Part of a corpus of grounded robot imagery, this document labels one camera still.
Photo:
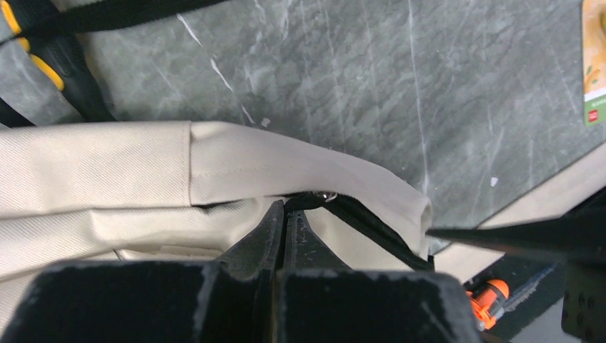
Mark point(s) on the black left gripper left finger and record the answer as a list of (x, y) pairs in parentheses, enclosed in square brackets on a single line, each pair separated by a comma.
[(228, 299)]

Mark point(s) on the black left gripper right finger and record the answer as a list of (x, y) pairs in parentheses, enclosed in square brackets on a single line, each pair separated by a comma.
[(317, 299)]

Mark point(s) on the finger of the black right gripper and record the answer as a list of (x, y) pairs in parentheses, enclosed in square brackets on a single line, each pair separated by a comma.
[(577, 236)]

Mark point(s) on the beige canvas backpack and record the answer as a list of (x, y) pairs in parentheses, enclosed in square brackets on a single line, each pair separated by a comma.
[(389, 117)]

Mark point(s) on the yellow banana toy pack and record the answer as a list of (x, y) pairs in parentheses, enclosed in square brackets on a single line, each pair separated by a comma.
[(593, 61)]

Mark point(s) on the yellow black tool handle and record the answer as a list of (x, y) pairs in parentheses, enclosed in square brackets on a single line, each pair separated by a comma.
[(61, 58)]

